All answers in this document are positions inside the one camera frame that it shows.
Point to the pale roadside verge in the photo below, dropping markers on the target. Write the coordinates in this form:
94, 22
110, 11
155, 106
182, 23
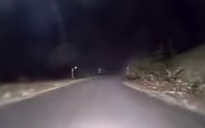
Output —
20, 92

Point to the grey asphalt road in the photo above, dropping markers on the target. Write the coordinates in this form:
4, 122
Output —
100, 103

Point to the leaf-strewn roadside bank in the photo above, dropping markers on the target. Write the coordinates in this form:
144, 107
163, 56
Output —
176, 77

